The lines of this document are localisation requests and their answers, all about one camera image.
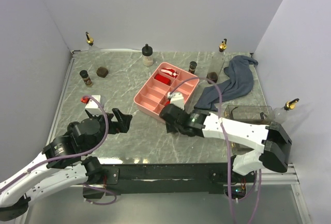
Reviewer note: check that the pink divided tray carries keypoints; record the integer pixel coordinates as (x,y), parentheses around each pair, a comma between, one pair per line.
(150,99)

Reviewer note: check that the back salt jar black lid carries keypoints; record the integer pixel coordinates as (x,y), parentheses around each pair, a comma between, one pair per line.
(147,55)

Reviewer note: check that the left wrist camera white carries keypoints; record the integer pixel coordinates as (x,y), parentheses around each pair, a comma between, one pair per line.
(91,106)

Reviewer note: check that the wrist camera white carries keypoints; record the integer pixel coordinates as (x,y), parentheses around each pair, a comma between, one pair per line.
(91,106)
(177,99)

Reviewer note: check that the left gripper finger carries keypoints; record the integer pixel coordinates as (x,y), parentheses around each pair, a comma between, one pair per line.
(123,122)
(117,112)

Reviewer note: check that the back right oil bottle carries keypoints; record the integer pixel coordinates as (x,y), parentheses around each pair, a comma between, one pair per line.
(217,62)

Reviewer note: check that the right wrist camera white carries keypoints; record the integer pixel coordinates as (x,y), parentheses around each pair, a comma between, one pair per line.
(177,99)

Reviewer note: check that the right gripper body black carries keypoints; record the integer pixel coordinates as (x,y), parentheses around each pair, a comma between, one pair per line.
(174,128)

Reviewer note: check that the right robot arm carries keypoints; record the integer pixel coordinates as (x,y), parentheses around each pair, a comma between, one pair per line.
(270,144)

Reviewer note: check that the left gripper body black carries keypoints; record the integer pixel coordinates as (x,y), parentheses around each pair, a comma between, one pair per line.
(113,126)

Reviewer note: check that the blue grey towel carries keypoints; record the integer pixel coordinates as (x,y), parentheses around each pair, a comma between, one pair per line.
(239,83)

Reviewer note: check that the red folded cloth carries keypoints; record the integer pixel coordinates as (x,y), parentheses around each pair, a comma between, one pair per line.
(162,79)

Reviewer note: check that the back left oil bottle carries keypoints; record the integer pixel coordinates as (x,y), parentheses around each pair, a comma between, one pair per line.
(95,56)

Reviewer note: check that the clear acrylic organizer rack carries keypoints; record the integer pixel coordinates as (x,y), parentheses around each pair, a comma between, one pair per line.
(257,115)

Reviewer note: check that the spice shaker black cap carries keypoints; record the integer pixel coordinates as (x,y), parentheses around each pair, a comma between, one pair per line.
(192,67)
(85,77)

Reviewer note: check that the red white striped cloth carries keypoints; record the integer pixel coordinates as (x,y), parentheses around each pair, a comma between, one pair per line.
(169,71)

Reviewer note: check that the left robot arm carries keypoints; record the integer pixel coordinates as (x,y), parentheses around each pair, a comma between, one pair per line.
(64,162)

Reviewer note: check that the oil bottle gold spout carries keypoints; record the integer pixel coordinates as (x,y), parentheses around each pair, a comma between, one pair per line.
(280,115)

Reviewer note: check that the black table front rail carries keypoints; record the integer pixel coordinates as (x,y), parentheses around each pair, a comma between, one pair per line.
(163,178)

